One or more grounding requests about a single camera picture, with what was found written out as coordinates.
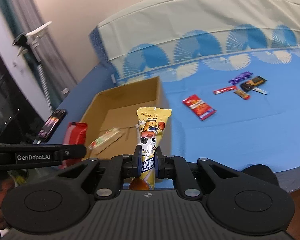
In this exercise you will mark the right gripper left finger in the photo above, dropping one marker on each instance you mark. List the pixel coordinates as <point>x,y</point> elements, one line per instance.
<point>115,171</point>

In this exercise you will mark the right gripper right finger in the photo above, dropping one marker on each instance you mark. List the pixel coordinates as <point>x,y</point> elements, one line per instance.
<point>177,169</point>

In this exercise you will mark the green rice cracker pack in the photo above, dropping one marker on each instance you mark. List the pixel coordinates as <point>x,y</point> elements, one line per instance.
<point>104,141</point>

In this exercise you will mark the yellow cartoon snack pack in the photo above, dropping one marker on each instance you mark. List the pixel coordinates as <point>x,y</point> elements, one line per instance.
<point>152,122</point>

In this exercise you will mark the red square snack packet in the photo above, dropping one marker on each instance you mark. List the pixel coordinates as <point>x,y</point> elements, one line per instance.
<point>75,135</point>

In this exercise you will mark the red chip packet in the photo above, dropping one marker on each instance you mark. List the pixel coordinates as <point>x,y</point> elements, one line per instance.
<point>199,107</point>

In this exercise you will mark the thin red snack stick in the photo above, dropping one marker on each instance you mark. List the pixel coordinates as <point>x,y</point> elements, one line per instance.
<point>225,89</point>

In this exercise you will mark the small red brown candy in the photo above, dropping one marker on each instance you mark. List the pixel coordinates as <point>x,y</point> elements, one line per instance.
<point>242,94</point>

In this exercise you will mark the black gold snack pouch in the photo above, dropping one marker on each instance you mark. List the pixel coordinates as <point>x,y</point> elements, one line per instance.
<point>252,83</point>

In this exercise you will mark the purple chocolate bar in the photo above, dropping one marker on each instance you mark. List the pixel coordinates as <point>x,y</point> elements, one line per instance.
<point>240,78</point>

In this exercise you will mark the silver blue snack stick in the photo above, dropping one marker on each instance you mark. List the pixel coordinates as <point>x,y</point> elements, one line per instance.
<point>261,91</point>

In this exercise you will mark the black smartphone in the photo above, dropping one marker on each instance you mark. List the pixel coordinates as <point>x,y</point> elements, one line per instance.
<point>51,125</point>

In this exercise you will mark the brown cardboard box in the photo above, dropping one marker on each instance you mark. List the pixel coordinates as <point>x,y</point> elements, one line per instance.
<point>117,107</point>

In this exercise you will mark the blue white patterned sofa cover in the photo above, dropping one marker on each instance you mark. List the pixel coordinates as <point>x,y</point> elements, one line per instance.
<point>215,79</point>

